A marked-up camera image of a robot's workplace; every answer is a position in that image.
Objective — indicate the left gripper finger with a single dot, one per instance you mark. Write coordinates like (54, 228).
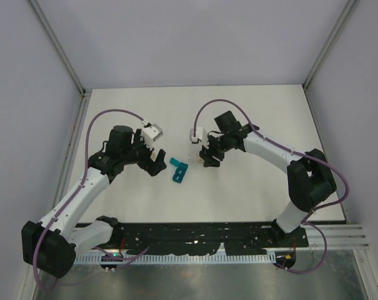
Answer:
(159, 160)
(155, 169)

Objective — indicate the right aluminium frame post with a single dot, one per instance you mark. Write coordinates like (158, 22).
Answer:
(331, 40)

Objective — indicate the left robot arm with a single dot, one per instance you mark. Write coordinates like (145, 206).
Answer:
(53, 243)

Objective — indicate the aluminium frame post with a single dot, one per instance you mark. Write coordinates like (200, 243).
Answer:
(55, 42)
(331, 40)

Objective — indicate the teal pill organizer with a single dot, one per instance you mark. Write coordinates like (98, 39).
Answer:
(180, 172)

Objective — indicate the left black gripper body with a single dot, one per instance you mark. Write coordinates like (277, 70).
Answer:
(142, 154)

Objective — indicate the white slotted cable duct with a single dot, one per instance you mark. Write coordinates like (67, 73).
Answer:
(92, 258)

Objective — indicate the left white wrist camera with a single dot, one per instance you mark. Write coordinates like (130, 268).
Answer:
(151, 133)

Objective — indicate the left aluminium frame post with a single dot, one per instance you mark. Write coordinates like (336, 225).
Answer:
(55, 42)

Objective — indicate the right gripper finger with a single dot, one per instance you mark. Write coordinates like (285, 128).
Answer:
(211, 162)
(203, 155)

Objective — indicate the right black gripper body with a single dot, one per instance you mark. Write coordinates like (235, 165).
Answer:
(217, 146)

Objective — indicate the clear pill bottle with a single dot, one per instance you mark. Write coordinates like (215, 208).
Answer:
(194, 153)

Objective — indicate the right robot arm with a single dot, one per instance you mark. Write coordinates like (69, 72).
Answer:
(310, 180)

